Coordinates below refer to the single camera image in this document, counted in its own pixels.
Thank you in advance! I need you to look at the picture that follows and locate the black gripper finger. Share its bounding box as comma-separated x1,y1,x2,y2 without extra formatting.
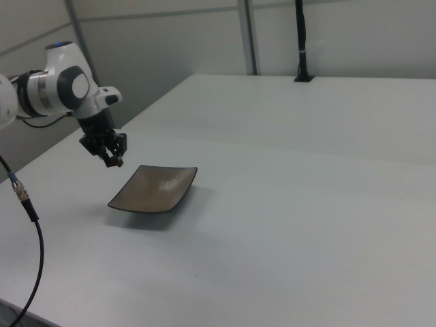
79,136,112,169
108,131,129,168

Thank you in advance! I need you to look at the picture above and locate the upright grey metal frame post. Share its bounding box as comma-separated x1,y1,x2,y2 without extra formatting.
236,0,258,76

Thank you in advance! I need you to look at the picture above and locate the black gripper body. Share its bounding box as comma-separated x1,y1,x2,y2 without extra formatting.
78,108,116,140

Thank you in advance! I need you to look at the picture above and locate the thin cable at robot wrist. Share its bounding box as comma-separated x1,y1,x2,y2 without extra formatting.
7,74,75,129

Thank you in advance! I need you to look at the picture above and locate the square brown ceramic plate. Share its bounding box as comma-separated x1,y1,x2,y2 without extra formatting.
107,164,198,214

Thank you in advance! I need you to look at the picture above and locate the thick black cable with connector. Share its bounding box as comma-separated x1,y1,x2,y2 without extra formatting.
0,154,46,327

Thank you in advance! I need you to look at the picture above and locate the slanted grey metal frame post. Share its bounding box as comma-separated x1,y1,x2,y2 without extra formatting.
63,0,116,129

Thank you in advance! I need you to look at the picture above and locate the black camera stand pole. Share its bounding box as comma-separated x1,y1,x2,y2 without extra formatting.
293,0,315,84

